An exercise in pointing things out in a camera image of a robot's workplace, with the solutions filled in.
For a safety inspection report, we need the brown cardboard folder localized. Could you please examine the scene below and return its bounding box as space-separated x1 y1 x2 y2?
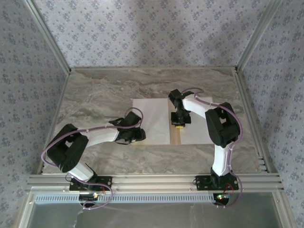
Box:
166 96 214 146

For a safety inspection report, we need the white paper sheet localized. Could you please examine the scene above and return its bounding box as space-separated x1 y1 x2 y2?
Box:
180 98 214 145
132 98 171 146

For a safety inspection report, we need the shiny metal panel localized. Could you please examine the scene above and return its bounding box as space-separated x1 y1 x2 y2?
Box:
30 192 283 228

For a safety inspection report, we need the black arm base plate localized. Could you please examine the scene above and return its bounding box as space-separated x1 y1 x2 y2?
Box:
195 175 239 191
69 175 113 191

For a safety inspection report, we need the wide aluminium frame rail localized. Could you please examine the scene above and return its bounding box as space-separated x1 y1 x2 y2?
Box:
26 174 285 193

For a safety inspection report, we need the aluminium side rail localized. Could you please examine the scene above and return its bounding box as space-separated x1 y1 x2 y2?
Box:
234 67 278 174
37 71 72 175

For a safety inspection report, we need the grey slotted cable duct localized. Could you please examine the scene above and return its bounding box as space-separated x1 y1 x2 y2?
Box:
35 194 216 204

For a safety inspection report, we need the aluminium corner post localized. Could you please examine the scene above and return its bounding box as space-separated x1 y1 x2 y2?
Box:
23 0 72 73
234 0 284 72

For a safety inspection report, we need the aluminium frame leg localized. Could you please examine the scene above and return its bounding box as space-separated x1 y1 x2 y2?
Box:
273 191 294 228
18 190 36 228

